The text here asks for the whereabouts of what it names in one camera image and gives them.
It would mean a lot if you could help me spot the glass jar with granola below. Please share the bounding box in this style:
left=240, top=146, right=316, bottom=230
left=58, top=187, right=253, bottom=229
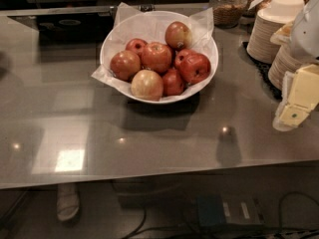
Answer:
left=209, top=0, right=248, bottom=28

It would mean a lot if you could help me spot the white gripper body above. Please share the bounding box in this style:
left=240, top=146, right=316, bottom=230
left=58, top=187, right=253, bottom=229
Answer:
left=290, top=0, right=319, bottom=64

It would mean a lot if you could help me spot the red apple back right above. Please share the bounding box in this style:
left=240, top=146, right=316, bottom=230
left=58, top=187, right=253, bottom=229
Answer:
left=164, top=21, right=192, bottom=50

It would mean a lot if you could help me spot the dark red apple front centre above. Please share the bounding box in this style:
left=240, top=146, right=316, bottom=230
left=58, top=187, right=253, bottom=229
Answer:
left=162, top=69, right=184, bottom=97

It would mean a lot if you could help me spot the back stack of paper plates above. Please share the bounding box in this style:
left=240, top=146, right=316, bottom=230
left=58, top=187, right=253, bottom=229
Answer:
left=247, top=0, right=305, bottom=64

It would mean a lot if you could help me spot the pale yellow-red apple front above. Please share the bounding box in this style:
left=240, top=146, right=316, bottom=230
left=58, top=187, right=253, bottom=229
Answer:
left=131, top=70, right=163, bottom=101

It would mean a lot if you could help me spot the red apple behind right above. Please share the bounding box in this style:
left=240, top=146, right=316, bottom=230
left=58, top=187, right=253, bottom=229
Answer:
left=173, top=49, right=195, bottom=69

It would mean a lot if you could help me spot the black cable on floor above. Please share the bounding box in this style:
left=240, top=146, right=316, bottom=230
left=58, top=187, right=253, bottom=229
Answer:
left=119, top=191, right=319, bottom=239

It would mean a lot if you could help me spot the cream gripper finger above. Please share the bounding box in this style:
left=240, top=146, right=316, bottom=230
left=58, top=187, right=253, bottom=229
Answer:
left=272, top=64, right=319, bottom=131
left=270, top=21, right=293, bottom=45

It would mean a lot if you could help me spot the dark box on floor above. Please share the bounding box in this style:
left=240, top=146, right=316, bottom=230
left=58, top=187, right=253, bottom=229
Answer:
left=196, top=195, right=265, bottom=229

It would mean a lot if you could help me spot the stack of paper plates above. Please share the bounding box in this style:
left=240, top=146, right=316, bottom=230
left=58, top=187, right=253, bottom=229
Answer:
left=268, top=45, right=302, bottom=90
left=247, top=0, right=305, bottom=64

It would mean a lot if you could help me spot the small red apple back left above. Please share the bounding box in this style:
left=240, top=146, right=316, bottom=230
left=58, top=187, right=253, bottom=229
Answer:
left=126, top=38, right=148, bottom=57

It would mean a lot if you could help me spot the front stack of paper plates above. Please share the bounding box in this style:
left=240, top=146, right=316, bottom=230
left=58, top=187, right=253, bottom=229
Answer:
left=268, top=45, right=302, bottom=90

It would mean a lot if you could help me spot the white paper liner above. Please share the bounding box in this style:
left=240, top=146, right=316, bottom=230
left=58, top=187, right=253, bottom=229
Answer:
left=91, top=1, right=215, bottom=102

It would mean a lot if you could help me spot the white bowl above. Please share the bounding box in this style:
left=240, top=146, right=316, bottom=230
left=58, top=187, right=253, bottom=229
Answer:
left=99, top=10, right=220, bottom=105

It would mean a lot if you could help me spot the black mat under plates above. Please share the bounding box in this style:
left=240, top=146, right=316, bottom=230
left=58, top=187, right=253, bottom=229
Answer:
left=248, top=55, right=282, bottom=101

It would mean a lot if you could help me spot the white sock foot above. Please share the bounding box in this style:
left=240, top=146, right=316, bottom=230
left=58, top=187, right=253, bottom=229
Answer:
left=57, top=183, right=80, bottom=222

